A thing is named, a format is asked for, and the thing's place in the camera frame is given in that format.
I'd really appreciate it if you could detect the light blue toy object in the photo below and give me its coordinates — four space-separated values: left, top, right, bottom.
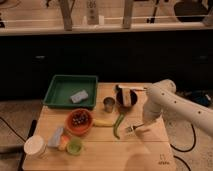
47 126 64 148

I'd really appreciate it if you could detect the dark cabinet front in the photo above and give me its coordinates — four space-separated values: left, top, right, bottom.
0 30 213 100

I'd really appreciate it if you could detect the green plastic tray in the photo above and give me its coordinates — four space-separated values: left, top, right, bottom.
43 75 98 109

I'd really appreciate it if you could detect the silver metal fork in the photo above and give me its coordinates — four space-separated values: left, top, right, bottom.
125 124 144 133

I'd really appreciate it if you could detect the blue-grey sponge block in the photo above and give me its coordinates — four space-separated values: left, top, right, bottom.
70 90 89 103

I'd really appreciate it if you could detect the wooden block in bowl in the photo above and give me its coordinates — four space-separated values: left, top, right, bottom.
122 88 131 107

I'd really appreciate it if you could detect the orange toy food piece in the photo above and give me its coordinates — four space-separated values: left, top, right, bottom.
58 135 69 151

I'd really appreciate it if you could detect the green chili pepper toy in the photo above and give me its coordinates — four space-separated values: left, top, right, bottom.
113 113 125 139

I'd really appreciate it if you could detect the orange bowl with berries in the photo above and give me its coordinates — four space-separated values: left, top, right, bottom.
65 108 93 136

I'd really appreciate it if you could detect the black power cable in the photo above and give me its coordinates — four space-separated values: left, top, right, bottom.
169 123 198 171

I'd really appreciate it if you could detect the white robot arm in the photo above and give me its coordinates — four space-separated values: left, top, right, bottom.
143 79 213 137

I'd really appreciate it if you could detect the blue object on floor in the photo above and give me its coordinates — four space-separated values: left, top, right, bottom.
192 92 211 107

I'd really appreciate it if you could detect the small green cup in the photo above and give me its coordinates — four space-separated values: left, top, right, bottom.
66 137 82 155

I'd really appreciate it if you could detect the small metal cup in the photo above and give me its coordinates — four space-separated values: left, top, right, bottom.
103 97 115 113

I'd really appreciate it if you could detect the yellow banana toy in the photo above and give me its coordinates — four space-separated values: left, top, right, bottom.
93 119 114 127

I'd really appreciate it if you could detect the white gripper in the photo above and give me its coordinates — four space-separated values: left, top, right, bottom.
143 109 160 127

